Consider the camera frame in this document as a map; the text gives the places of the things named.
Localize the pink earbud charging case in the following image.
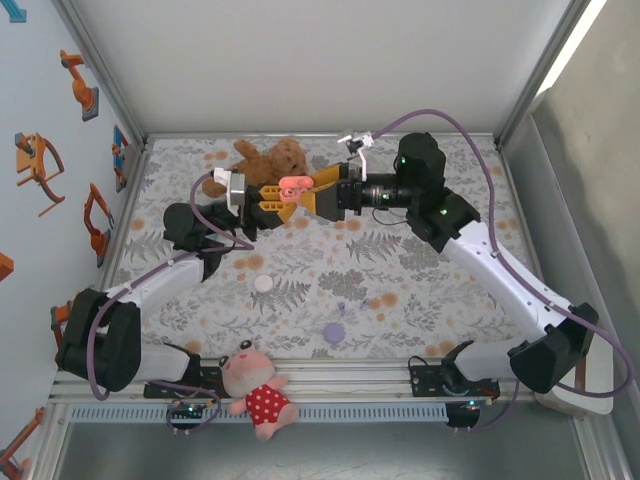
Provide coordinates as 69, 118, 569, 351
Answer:
278, 172, 314, 201

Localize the brown teddy bear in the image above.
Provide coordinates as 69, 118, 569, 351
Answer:
201, 138, 310, 199

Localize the floral patterned table mat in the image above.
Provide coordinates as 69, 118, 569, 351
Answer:
97, 135, 546, 361

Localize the pink plush pig toy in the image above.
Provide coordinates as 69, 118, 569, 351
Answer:
217, 338, 300, 442

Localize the white tissue box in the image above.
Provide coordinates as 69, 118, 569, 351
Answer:
533, 339, 614, 416

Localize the thin aluminium frame rail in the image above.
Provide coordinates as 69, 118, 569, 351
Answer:
142, 130, 501, 142

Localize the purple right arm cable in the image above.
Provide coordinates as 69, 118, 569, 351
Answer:
370, 107, 636, 435

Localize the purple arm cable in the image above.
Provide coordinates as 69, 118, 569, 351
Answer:
87, 172, 256, 437
370, 107, 636, 435

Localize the aluminium side frame rail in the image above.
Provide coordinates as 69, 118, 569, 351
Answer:
497, 142, 561, 321
92, 144, 151, 351

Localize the blue conveyor wall sticker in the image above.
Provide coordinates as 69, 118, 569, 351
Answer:
110, 124, 132, 194

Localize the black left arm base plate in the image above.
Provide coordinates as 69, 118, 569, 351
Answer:
143, 342, 224, 401

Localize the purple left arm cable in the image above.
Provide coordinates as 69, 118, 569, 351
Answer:
87, 172, 256, 437

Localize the aluminium frame post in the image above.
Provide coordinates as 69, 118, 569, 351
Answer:
492, 0, 601, 151
49, 0, 151, 151

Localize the orange gripper claw wall sticker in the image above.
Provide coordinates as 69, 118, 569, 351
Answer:
13, 132, 67, 219

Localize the wide aluminium frame rail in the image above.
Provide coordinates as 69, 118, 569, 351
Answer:
47, 357, 539, 404

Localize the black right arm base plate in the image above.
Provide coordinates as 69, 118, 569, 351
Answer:
408, 340, 501, 401

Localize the white slotted cable duct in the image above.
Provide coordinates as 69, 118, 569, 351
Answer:
67, 403, 450, 425

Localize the orange crane wall sticker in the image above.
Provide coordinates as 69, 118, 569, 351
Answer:
0, 407, 47, 480

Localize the blue machine wall sticker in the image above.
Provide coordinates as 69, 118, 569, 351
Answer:
0, 0, 29, 24

